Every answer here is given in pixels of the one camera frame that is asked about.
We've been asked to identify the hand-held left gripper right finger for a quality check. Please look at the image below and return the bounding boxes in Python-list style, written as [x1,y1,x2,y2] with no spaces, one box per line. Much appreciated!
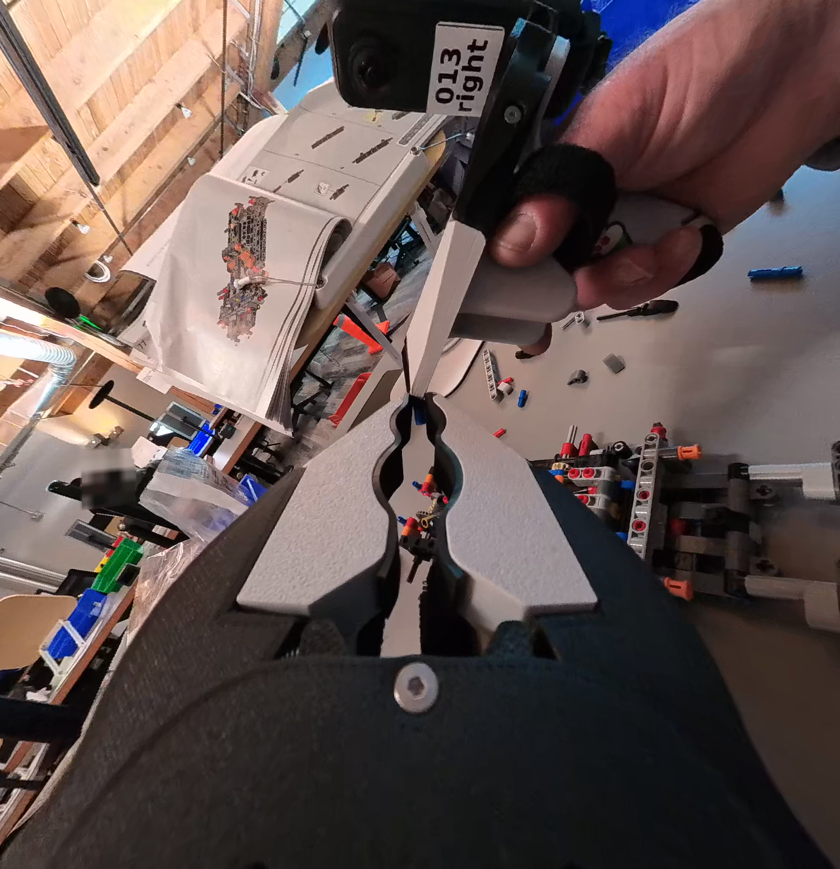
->
[423,392,599,646]

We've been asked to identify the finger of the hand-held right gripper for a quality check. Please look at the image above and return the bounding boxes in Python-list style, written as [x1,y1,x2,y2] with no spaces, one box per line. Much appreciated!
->
[403,220,489,398]

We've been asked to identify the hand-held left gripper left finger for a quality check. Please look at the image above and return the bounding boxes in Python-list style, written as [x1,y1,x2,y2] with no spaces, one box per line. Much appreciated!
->
[237,397,404,646]

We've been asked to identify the lego car chassis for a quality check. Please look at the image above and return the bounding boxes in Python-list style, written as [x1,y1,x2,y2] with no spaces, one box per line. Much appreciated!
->
[396,422,840,635]

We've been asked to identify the black lego axle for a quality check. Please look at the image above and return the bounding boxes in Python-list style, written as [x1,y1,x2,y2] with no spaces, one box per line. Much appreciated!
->
[596,299,679,322]

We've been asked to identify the lego instruction booklet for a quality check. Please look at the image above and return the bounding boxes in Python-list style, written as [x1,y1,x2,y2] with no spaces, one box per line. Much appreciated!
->
[118,81,455,435]

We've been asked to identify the person's right hand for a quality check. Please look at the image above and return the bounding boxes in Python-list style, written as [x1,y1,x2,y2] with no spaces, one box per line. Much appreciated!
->
[491,0,840,312]

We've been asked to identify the white rounded board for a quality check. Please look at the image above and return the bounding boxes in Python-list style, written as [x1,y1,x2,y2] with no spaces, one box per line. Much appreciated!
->
[430,338,486,399]

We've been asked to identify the orange clamp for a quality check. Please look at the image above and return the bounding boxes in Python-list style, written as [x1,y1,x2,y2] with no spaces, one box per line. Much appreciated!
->
[334,313,391,355]

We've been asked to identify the clear plastic bag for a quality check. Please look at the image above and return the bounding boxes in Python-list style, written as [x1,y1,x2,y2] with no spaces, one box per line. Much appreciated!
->
[138,447,253,525]

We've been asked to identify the green plastic bin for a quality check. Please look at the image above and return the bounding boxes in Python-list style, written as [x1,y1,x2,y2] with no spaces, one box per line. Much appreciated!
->
[91,535,144,596]

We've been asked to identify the blue plastic storage bin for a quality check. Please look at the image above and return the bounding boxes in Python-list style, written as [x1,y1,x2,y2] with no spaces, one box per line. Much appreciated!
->
[580,0,668,38]

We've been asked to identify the black round stand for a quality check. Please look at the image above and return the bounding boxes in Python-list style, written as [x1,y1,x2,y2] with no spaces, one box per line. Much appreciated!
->
[72,379,158,423]

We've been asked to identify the blue plastic bins stack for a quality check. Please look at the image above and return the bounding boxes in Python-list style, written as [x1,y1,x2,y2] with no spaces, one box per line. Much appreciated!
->
[38,587,110,674]

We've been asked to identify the black monitor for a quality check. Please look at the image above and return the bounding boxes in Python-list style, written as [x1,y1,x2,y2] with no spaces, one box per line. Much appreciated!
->
[93,270,158,335]

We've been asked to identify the silver ventilation duct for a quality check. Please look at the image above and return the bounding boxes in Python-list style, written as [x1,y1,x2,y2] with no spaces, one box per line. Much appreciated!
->
[0,329,76,423]

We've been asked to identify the black ceiling rail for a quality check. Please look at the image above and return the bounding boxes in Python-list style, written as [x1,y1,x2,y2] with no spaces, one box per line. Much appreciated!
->
[0,0,103,187]

